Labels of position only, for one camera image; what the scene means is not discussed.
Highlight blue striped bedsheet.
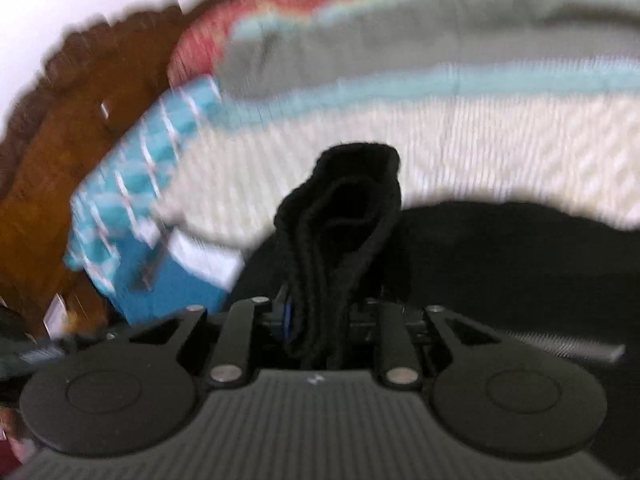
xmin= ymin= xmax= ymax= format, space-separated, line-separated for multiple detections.
xmin=107 ymin=235 xmax=236 ymax=328

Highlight grey blanket with teal edge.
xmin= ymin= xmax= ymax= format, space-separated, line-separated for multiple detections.
xmin=210 ymin=0 xmax=640 ymax=128

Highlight wooden headboard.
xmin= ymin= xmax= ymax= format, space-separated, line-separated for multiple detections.
xmin=0 ymin=0 xmax=221 ymax=341

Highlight black pants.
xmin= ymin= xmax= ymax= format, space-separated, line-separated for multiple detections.
xmin=232 ymin=142 xmax=640 ymax=478

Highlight cream knitted blanket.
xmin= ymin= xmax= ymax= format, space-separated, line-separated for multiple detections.
xmin=152 ymin=92 xmax=640 ymax=251

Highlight turquoise patterned cloth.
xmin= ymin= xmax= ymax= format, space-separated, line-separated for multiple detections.
xmin=62 ymin=75 xmax=226 ymax=293

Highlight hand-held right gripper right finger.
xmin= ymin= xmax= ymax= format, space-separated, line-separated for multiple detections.
xmin=362 ymin=298 xmax=506 ymax=390

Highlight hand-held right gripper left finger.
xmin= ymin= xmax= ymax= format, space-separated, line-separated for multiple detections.
xmin=129 ymin=285 xmax=296 ymax=389

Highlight dark grey flat object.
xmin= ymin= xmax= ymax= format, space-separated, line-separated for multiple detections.
xmin=131 ymin=220 xmax=173 ymax=292

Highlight red floral quilt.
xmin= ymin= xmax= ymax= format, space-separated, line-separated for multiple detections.
xmin=167 ymin=0 xmax=621 ymax=93

